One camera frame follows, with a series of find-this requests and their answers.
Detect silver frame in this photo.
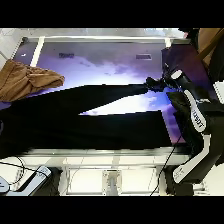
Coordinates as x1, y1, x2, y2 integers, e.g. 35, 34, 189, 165
0, 34, 218, 197

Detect black cable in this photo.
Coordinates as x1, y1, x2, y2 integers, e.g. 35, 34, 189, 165
0, 155, 40, 186
149, 131, 184, 197

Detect black pants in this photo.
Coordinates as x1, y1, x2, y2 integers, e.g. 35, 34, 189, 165
0, 83, 175, 160

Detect brown garment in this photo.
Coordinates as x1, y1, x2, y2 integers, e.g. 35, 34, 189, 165
0, 59, 66, 103

